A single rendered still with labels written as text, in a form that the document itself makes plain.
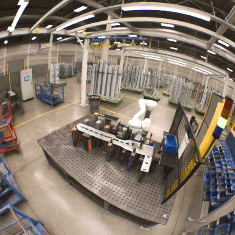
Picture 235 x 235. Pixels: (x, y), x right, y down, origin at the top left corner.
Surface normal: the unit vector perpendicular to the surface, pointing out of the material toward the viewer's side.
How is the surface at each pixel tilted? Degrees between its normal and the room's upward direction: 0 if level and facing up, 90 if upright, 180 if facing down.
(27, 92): 90
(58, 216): 0
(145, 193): 0
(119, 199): 0
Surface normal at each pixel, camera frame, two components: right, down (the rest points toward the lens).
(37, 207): 0.11, -0.89
